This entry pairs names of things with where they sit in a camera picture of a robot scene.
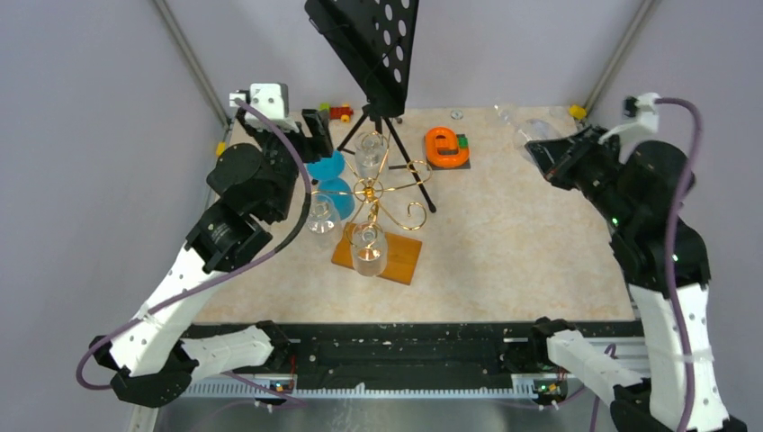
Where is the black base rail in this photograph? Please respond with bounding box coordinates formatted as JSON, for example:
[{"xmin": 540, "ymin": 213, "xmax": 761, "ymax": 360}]
[{"xmin": 178, "ymin": 320, "xmax": 609, "ymax": 395}]

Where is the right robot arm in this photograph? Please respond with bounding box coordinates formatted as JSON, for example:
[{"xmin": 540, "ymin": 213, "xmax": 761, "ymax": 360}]
[{"xmin": 525, "ymin": 127, "xmax": 747, "ymax": 431}]

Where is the black music stand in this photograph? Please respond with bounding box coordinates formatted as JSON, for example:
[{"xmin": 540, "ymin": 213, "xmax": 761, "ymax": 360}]
[{"xmin": 303, "ymin": 0, "xmax": 437, "ymax": 213}]

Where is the yellow corner clamp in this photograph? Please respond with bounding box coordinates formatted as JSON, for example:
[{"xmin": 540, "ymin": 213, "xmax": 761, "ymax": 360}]
[{"xmin": 568, "ymin": 104, "xmax": 588, "ymax": 121}]

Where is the orange tape dispenser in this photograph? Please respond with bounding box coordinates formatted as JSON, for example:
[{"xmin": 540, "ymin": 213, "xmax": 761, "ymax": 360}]
[{"xmin": 424, "ymin": 127, "xmax": 471, "ymax": 170}]

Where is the gold wire glass rack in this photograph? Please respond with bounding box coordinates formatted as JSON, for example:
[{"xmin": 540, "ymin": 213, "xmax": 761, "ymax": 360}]
[{"xmin": 312, "ymin": 132, "xmax": 433, "ymax": 231}]

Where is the blue plastic wine glass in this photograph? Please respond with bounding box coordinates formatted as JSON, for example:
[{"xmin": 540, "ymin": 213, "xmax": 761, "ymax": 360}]
[{"xmin": 306, "ymin": 150, "xmax": 355, "ymax": 221}]

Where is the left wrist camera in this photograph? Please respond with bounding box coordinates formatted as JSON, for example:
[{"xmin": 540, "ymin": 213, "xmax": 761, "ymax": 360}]
[{"xmin": 229, "ymin": 83, "xmax": 298, "ymax": 132}]

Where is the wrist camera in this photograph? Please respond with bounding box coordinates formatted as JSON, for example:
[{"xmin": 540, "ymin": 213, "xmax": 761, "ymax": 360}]
[
  {"xmin": 598, "ymin": 93, "xmax": 660, "ymax": 145},
  {"xmin": 229, "ymin": 83, "xmax": 298, "ymax": 132}
]

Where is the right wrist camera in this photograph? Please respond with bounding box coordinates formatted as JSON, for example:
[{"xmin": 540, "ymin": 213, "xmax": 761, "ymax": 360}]
[{"xmin": 598, "ymin": 93, "xmax": 660, "ymax": 145}]

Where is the clear wine glass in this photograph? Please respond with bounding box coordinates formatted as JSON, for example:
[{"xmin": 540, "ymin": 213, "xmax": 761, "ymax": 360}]
[
  {"xmin": 355, "ymin": 131, "xmax": 389, "ymax": 178},
  {"xmin": 350, "ymin": 221, "xmax": 388, "ymax": 277},
  {"xmin": 493, "ymin": 103, "xmax": 561, "ymax": 162},
  {"xmin": 305, "ymin": 193, "xmax": 342, "ymax": 237}
]

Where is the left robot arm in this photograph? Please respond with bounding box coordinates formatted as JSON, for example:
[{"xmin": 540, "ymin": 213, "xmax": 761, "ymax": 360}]
[{"xmin": 89, "ymin": 108, "xmax": 334, "ymax": 408}]

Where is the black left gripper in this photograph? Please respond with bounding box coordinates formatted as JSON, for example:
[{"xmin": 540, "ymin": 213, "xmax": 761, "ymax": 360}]
[{"xmin": 238, "ymin": 107, "xmax": 333, "ymax": 221}]

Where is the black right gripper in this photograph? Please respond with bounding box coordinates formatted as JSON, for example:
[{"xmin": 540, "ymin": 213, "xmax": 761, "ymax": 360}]
[{"xmin": 525, "ymin": 120, "xmax": 630, "ymax": 226}]

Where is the colourful toy train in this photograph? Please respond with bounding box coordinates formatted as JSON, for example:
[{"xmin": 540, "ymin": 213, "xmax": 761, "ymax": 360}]
[{"xmin": 319, "ymin": 103, "xmax": 355, "ymax": 123}]

